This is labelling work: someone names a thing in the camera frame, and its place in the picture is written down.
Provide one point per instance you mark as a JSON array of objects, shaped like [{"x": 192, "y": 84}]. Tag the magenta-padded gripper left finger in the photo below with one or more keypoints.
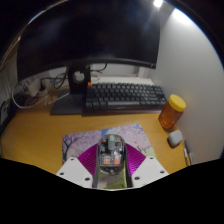
[{"x": 71, "y": 170}]

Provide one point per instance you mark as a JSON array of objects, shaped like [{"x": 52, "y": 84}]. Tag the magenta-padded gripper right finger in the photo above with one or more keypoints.
[{"x": 150, "y": 170}]

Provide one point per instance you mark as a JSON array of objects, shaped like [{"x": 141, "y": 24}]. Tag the transparent computer mouse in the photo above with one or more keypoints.
[{"x": 111, "y": 153}]

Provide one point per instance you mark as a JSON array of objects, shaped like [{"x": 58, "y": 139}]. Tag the cherry blossom print mouse pad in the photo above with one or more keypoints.
[{"x": 78, "y": 140}]

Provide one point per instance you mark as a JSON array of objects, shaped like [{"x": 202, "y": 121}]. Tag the white earbuds case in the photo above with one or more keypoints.
[{"x": 175, "y": 138}]

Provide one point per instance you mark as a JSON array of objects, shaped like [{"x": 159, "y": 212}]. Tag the pens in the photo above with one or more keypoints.
[{"x": 188, "y": 153}]

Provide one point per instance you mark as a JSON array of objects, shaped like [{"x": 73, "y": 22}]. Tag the orange jar with yellow lid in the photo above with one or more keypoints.
[{"x": 170, "y": 115}]

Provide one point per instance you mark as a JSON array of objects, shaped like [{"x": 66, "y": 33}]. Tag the black mechanical keyboard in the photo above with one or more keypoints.
[{"x": 125, "y": 96}]

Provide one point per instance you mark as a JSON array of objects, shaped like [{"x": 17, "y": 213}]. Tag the white power strip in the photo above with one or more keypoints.
[{"x": 35, "y": 87}]

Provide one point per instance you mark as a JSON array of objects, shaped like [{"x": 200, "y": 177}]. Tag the white flat box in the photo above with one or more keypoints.
[{"x": 120, "y": 80}]

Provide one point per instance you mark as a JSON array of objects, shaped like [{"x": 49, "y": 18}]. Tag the black computer monitor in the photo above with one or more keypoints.
[{"x": 90, "y": 33}]

